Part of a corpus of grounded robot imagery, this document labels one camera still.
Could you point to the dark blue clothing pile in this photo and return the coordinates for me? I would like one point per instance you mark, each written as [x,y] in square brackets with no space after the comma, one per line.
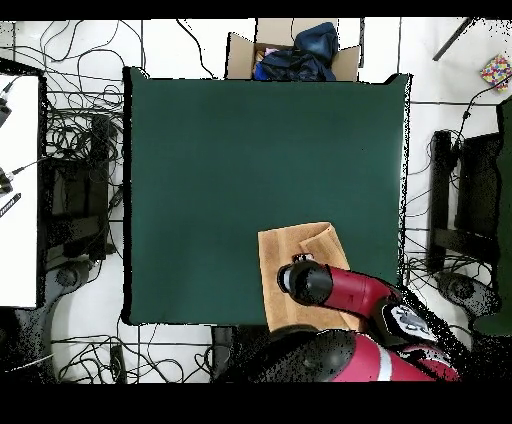
[304,56]

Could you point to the black power strip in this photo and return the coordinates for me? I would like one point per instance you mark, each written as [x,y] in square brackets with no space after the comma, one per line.
[118,364]

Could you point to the white desk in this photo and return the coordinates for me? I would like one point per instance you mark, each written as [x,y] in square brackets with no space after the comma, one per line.
[18,240]

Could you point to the dark green table cloth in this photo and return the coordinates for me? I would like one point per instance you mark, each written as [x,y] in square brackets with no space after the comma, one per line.
[200,160]

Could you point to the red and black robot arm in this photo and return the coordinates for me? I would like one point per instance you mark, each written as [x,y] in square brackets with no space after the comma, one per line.
[360,292]

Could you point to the multicoloured patterned bundle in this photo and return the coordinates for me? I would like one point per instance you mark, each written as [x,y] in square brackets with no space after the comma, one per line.
[496,72]

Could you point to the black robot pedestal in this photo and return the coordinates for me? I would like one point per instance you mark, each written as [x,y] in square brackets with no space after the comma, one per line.
[228,352]

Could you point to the orange terry towel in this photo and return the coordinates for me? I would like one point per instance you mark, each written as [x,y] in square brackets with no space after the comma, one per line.
[276,248]

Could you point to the black equipment stand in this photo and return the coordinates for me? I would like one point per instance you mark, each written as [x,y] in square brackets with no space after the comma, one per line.
[76,200]
[476,180]

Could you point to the brown cardboard box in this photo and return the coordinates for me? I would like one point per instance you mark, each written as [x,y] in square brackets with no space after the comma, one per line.
[240,56]

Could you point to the dark metal bar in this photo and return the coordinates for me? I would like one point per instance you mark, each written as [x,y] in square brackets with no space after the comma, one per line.
[454,40]

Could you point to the green covered side table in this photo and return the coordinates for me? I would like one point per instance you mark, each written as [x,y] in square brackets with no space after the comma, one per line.
[504,240]

